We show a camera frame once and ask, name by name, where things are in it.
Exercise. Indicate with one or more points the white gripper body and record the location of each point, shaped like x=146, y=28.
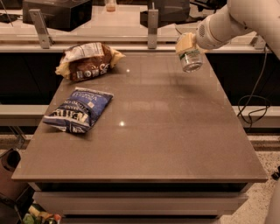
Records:
x=205, y=38

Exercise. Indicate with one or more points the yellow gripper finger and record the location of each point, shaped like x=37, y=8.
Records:
x=185, y=42

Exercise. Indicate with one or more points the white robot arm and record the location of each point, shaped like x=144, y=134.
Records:
x=237, y=18

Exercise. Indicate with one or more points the glass with orange drink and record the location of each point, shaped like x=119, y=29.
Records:
x=110, y=5

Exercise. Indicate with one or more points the brown chip bag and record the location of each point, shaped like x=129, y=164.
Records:
x=86, y=61

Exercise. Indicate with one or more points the black box on counter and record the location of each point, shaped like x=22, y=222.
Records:
x=64, y=15

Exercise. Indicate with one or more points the blue chip bag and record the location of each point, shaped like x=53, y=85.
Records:
x=80, y=111

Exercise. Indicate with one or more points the dark bin at left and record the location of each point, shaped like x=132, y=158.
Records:
x=9, y=188

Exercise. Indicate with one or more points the colourful items on floor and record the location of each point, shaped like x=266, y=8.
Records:
x=36, y=215

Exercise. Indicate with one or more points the right metal bracket post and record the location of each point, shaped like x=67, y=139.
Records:
x=258, y=42

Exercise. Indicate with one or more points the left metal bracket post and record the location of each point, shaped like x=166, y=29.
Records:
x=44, y=37

